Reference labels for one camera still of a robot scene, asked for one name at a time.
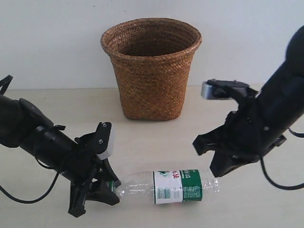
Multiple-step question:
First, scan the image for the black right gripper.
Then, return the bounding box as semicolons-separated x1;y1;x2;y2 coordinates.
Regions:
192;86;286;177

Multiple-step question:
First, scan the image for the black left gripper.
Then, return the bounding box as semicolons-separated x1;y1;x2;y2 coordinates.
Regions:
62;131;121;211

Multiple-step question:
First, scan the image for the clear plastic bottle green label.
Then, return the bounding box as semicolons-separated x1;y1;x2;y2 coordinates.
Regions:
107;169;220;206

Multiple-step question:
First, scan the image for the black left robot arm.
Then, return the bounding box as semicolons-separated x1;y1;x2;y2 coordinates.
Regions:
0;95;121;217

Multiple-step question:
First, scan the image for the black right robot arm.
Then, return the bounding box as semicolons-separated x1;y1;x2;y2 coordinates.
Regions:
193;28;304;177

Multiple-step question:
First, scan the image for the brown woven wicker basket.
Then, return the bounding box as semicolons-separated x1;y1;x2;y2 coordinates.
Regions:
100;18;202;121

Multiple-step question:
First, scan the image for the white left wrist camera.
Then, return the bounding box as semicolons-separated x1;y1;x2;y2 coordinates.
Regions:
96;122;115;160

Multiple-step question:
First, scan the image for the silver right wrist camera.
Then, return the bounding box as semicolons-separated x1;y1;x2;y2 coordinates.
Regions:
200;79;232;100

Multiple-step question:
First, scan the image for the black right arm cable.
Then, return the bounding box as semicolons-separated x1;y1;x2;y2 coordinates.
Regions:
260;127;304;190

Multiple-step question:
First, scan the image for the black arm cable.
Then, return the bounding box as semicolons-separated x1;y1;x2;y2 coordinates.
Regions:
260;127;304;190
0;75;69;204

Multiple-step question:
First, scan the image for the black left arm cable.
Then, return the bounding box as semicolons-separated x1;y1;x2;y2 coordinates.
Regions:
0;75;69;204

